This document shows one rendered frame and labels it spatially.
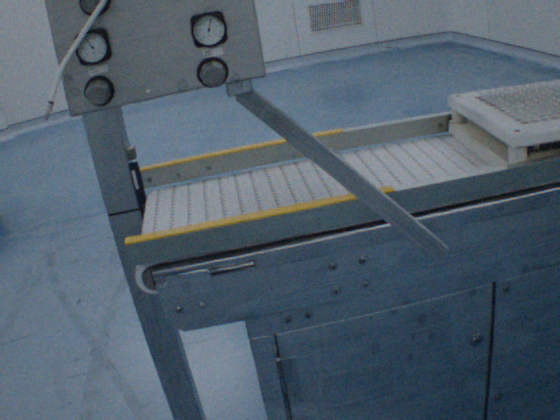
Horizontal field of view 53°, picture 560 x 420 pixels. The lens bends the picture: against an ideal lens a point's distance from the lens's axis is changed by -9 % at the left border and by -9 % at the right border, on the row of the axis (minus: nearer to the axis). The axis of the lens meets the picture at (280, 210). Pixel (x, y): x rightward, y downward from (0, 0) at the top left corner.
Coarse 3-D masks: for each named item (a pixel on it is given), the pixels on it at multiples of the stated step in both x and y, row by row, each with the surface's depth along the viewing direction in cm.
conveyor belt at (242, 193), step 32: (352, 160) 97; (384, 160) 95; (416, 160) 93; (448, 160) 91; (480, 160) 90; (160, 192) 97; (192, 192) 95; (224, 192) 93; (256, 192) 91; (288, 192) 89; (320, 192) 87; (160, 224) 86; (192, 224) 84; (352, 224) 78; (192, 256) 77
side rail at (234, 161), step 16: (448, 112) 102; (352, 128) 101; (368, 128) 100; (384, 128) 100; (400, 128) 101; (416, 128) 101; (432, 128) 102; (288, 144) 99; (336, 144) 100; (352, 144) 101; (368, 144) 101; (208, 160) 98; (224, 160) 99; (240, 160) 99; (256, 160) 100; (272, 160) 100; (144, 176) 98; (160, 176) 98; (192, 176) 99
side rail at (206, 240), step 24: (504, 168) 76; (528, 168) 77; (552, 168) 77; (408, 192) 75; (432, 192) 76; (456, 192) 76; (480, 192) 77; (288, 216) 74; (312, 216) 75; (336, 216) 75; (360, 216) 76; (168, 240) 73; (192, 240) 74; (216, 240) 74; (240, 240) 75
